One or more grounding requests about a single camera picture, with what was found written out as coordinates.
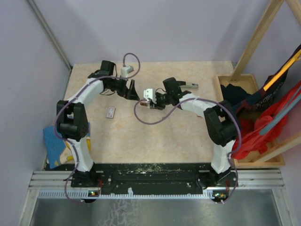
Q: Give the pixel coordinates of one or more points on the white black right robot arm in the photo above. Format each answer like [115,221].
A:
[220,118]

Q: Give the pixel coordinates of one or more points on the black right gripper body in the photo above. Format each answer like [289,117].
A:
[164,99]

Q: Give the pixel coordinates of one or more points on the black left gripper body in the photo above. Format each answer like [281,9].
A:
[117,85]

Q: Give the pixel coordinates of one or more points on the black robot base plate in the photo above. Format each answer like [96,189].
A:
[154,178]

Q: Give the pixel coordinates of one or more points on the wooden frame beam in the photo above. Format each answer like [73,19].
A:
[264,23]

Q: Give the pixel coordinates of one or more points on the red white staple box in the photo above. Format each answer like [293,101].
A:
[110,112]

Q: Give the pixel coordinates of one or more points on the blue yellow cartoon cloth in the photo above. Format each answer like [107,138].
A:
[60,151]

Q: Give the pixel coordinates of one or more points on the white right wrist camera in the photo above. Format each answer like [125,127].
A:
[149,95]

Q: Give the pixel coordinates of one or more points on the pink white mini stapler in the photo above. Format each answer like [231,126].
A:
[145,103]

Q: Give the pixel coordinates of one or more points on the red cloth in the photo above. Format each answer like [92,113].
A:
[256,134]

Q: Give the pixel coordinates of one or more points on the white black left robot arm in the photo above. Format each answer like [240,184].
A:
[71,119]

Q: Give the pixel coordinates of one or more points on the black grey large stapler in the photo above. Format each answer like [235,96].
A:
[187,86]

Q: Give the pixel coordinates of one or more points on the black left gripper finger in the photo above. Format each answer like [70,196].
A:
[123,93]
[131,93]

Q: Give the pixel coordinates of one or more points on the aluminium rail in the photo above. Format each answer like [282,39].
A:
[54,184]

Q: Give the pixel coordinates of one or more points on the dark patterned cloth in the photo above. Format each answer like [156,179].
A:
[259,101]

